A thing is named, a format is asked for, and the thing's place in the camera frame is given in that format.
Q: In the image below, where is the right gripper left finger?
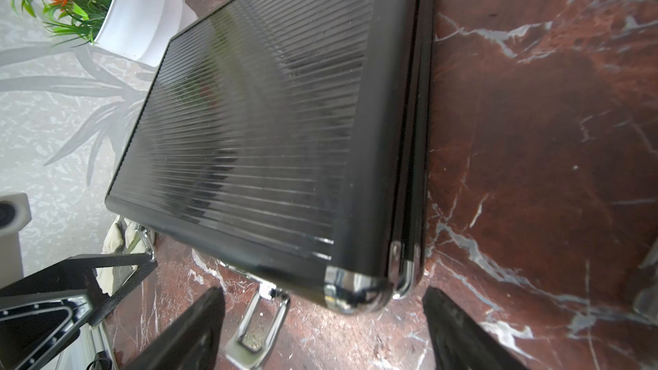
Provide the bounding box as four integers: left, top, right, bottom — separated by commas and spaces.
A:
125, 287, 226, 370

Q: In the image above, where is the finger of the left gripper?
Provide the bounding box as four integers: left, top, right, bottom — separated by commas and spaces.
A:
1, 253, 158, 369

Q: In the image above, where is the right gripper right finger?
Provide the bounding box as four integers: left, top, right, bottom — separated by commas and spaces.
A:
423, 287, 525, 369

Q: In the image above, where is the black poker case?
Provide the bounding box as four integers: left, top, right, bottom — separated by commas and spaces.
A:
105, 0, 439, 370

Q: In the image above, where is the beige green work glove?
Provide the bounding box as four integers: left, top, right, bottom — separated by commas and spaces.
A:
95, 216, 155, 296

